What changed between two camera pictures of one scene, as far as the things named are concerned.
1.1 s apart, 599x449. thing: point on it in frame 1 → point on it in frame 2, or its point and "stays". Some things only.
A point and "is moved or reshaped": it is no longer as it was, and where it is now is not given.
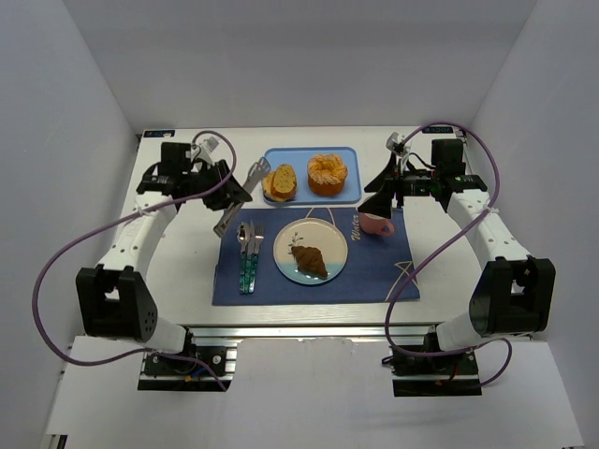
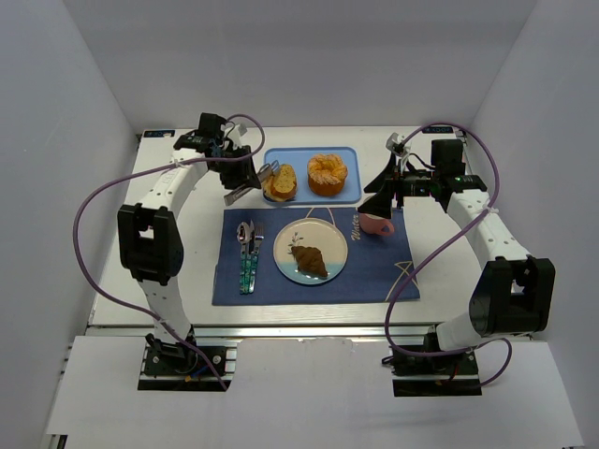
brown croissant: (309, 261) stays
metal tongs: (255, 169) is moved or reshaped
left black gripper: (222, 185) → (241, 170)
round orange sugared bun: (327, 174) stays
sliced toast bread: (280, 185) stays
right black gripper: (397, 185) stays
